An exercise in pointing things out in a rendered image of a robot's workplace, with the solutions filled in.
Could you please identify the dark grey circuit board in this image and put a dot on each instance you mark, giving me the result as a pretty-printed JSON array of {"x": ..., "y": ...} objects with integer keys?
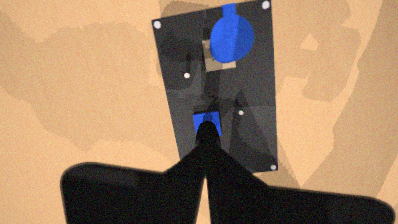
[{"x": 232, "y": 107}]

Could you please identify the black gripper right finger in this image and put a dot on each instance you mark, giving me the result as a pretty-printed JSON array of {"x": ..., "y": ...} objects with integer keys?
[{"x": 237, "y": 196}]

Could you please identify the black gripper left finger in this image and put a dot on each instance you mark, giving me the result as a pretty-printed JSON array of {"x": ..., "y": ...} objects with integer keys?
[{"x": 116, "y": 194}]

